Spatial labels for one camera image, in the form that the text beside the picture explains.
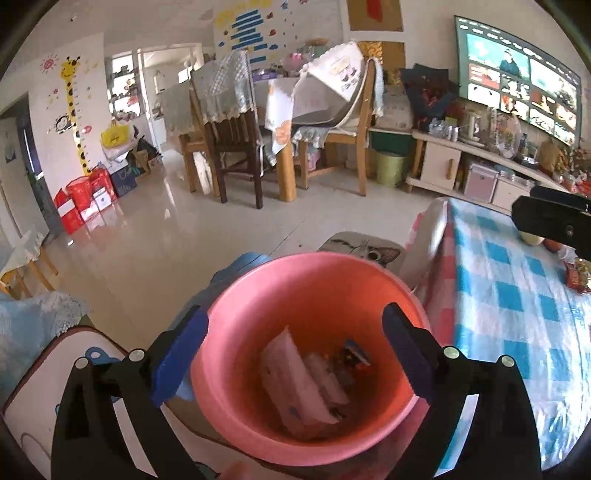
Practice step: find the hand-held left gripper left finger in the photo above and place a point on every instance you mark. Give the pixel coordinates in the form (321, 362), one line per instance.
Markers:
(178, 364)

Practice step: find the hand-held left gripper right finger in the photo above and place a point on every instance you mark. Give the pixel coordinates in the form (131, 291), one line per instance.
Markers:
(408, 355)

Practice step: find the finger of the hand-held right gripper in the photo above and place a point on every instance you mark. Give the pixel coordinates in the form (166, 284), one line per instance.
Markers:
(549, 219)
(565, 196)

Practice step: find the pink plastic bucket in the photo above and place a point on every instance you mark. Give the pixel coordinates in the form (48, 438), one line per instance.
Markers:
(249, 332)

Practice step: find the white milk pouch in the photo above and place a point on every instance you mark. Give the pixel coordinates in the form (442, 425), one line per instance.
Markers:
(291, 392)

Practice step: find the person's left hand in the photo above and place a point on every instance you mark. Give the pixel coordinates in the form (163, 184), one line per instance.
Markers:
(240, 473)

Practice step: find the yellow pear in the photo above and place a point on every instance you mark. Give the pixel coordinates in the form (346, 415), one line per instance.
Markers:
(531, 238)

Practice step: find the red apple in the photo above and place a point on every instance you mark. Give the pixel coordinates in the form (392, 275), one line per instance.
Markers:
(556, 247)

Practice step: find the red snack packet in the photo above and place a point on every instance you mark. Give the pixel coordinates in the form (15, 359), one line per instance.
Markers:
(577, 277)

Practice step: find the pink metal case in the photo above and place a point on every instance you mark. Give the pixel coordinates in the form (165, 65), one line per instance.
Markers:
(480, 182)

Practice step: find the glass dome with flowers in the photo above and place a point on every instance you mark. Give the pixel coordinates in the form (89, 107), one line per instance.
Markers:
(505, 134)

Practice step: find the white electric kettle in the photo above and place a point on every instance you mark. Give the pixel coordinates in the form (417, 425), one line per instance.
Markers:
(473, 125)

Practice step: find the cat print cushion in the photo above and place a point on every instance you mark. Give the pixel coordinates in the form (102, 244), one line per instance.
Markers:
(364, 247)

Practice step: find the blue plastic stool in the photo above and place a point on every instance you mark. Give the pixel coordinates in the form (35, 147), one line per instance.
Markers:
(244, 266)

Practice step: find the cream television cabinet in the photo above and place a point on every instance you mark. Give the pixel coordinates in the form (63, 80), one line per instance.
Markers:
(443, 166)

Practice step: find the television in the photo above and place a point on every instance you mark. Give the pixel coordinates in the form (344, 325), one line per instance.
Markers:
(521, 78)

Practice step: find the white cushion with blue cartoon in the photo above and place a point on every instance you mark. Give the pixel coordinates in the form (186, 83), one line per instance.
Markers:
(41, 401)

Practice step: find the light blue lace cloth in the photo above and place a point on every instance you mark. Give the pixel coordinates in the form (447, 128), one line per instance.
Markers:
(27, 318)

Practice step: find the green waste bin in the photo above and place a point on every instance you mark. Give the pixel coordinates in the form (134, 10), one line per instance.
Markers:
(390, 168)

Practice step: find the dark flower bouquet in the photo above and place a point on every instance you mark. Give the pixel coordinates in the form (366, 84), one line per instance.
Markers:
(429, 97)

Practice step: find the small wooden stool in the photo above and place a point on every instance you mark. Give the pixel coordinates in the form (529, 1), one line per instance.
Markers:
(23, 272)

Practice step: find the white sack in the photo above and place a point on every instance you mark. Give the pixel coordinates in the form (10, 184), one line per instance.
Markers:
(397, 110)

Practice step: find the red gift box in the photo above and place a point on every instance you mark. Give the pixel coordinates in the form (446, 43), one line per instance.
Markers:
(105, 187)
(69, 212)
(85, 196)

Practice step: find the dark blue gift bag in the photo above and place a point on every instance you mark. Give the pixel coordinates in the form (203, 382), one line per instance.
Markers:
(123, 182)

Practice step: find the light wooden chair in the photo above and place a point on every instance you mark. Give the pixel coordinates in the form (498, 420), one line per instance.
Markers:
(364, 138)

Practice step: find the dark wooden chair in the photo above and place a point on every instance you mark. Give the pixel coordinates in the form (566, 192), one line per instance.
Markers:
(231, 152)

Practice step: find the yellow bag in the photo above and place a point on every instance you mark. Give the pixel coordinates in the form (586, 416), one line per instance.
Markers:
(117, 134)

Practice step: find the white embroidered chair cover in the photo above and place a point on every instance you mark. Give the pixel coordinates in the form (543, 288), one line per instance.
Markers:
(332, 78)

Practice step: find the dining table with printed cloth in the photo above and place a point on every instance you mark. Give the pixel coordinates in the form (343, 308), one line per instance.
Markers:
(281, 120)

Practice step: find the giraffe height chart sticker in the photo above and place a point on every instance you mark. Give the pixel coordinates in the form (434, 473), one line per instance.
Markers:
(71, 106)

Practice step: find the grey lace chair cover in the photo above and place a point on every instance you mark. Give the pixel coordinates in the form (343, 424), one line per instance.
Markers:
(226, 87)

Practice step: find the brown wall board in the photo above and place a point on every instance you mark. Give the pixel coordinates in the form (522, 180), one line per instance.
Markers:
(392, 55)
(374, 14)

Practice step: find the wall poster with blue strips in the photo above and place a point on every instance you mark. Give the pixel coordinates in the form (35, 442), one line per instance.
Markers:
(249, 27)

